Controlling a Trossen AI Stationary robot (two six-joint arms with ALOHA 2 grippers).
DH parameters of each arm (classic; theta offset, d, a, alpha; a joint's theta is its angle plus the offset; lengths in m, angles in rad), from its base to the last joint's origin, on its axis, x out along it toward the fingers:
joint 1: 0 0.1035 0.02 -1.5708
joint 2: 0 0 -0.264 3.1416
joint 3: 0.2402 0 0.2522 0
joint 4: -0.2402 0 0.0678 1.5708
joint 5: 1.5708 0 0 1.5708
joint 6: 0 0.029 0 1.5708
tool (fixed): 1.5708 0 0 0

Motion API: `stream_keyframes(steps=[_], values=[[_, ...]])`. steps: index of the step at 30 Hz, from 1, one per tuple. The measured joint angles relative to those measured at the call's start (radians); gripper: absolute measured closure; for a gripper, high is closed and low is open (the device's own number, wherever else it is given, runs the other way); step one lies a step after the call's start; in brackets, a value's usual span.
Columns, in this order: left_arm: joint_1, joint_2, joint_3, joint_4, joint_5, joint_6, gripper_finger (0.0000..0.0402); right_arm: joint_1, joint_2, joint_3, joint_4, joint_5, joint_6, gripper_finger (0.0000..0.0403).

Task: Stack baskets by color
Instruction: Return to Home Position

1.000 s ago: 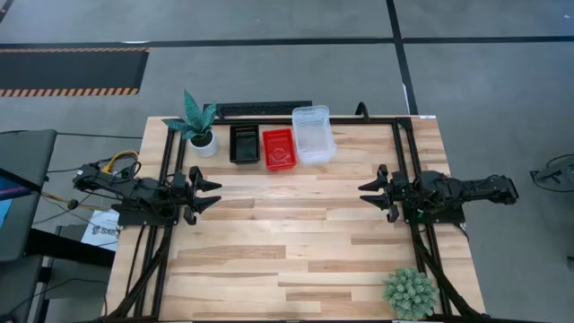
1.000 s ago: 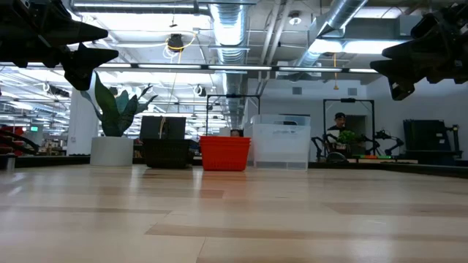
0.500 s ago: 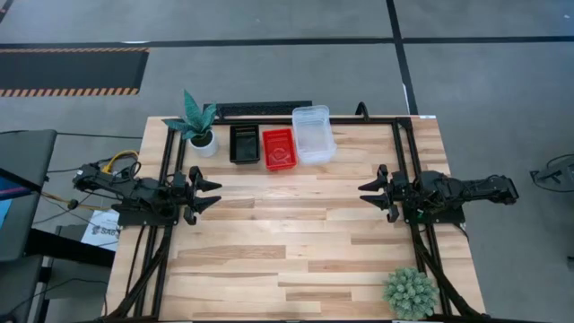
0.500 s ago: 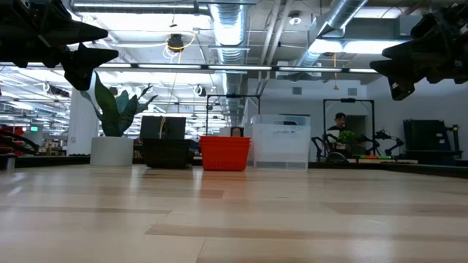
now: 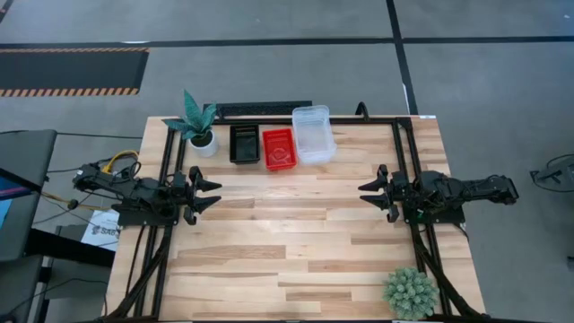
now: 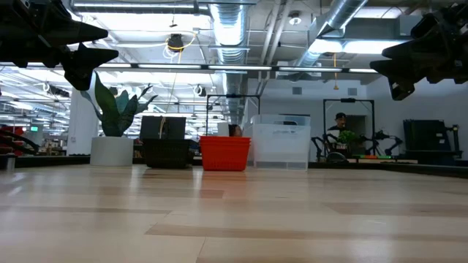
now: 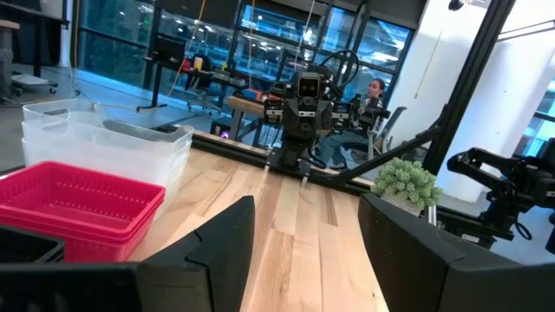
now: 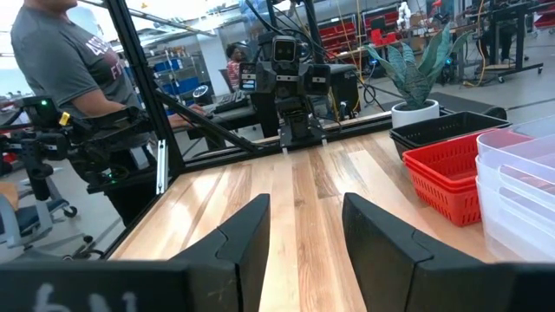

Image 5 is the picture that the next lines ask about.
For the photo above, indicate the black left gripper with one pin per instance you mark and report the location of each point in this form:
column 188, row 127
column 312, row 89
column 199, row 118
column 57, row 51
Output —
column 184, row 193

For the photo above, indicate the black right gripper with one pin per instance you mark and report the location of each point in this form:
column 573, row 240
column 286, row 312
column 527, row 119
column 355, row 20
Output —
column 399, row 193

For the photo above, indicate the black slotted plastic basket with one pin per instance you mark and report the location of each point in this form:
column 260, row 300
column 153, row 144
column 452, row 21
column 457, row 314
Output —
column 245, row 148

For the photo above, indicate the red slotted plastic basket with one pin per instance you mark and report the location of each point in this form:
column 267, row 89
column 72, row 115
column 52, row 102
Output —
column 280, row 150

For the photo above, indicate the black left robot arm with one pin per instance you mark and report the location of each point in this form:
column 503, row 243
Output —
column 134, row 190

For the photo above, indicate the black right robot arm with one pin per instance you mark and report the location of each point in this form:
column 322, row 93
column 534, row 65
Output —
column 466, row 188

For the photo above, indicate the green plant in white pot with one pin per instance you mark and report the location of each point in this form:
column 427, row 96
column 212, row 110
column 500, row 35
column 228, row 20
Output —
column 206, row 150

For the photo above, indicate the clear plastic container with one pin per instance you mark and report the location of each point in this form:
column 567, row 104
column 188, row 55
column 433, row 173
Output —
column 314, row 139

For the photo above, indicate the round green succulent plant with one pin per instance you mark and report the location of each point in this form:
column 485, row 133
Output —
column 410, row 294

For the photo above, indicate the white printed paper sheet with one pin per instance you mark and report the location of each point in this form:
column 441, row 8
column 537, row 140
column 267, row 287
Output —
column 101, row 224

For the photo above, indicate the black desk beam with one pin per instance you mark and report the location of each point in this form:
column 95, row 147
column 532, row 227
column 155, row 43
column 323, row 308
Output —
column 67, row 249

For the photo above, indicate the black tripod base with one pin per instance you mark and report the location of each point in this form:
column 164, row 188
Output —
column 558, row 172

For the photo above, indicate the black hazard-striped floor mat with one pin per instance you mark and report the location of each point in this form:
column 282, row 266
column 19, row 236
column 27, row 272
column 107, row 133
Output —
column 72, row 69

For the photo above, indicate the grey desk surface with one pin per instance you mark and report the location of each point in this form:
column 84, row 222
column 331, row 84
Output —
column 27, row 152
column 18, row 287

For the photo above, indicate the blue screen monitor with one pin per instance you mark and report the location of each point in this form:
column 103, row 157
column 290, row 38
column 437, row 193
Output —
column 6, row 202

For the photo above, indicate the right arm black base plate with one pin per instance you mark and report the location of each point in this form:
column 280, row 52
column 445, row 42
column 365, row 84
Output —
column 448, row 219

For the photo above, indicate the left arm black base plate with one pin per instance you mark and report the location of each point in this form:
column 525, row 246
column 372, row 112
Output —
column 134, row 220

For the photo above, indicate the black aluminium frame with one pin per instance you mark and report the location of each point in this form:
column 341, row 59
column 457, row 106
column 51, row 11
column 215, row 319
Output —
column 350, row 120

